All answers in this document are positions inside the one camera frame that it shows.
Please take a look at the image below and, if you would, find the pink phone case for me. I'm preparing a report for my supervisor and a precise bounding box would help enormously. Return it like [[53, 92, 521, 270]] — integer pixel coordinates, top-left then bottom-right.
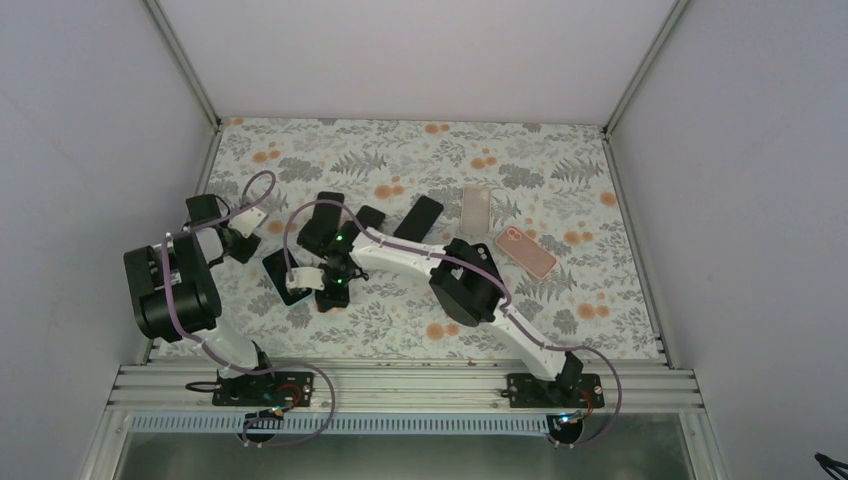
[[495, 226, 557, 280]]

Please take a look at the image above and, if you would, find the white slotted cable duct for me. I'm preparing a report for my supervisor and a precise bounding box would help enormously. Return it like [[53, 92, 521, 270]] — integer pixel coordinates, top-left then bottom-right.
[[129, 411, 571, 437]]

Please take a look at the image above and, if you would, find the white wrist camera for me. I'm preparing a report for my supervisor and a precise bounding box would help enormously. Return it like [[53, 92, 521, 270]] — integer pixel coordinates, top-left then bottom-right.
[[229, 206, 268, 238], [284, 267, 325, 293]]

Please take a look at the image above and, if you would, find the black smartphone from pink case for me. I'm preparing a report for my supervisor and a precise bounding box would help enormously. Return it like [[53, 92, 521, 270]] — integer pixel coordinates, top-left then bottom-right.
[[393, 195, 444, 243]]

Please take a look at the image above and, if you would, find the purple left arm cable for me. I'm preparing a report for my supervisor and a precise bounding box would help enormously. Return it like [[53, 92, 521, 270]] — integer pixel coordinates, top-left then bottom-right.
[[160, 170, 338, 452]]

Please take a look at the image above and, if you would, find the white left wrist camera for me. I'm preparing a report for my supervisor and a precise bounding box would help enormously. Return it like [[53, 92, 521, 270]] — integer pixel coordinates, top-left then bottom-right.
[[229, 206, 268, 238]]

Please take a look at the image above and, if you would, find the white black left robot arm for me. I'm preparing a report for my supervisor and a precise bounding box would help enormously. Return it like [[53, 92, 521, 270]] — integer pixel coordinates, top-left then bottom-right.
[[123, 194, 279, 405]]

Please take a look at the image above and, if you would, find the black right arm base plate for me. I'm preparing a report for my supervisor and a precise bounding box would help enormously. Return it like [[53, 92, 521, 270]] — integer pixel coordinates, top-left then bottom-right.
[[500, 373, 606, 409]]

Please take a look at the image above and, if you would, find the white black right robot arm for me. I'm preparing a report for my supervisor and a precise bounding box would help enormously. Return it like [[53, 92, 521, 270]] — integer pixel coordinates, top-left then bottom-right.
[[284, 219, 583, 407]]

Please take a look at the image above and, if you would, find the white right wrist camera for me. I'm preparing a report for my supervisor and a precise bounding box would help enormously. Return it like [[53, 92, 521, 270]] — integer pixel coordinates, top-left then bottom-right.
[[284, 267, 325, 293]]

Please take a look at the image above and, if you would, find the aluminium rail frame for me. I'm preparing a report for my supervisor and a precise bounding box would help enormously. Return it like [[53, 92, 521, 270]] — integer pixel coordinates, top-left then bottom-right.
[[79, 0, 730, 480]]

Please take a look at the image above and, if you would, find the black phone light blue case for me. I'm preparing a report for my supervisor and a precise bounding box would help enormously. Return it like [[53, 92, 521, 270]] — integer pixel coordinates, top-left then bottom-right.
[[262, 248, 313, 307]]

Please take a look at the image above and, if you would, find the beige phone case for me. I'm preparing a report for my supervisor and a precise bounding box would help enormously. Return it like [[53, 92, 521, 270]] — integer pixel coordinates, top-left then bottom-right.
[[460, 185, 491, 236]]

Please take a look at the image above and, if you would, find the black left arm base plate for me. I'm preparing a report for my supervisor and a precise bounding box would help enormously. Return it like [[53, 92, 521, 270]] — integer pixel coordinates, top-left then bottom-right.
[[211, 371, 314, 408]]

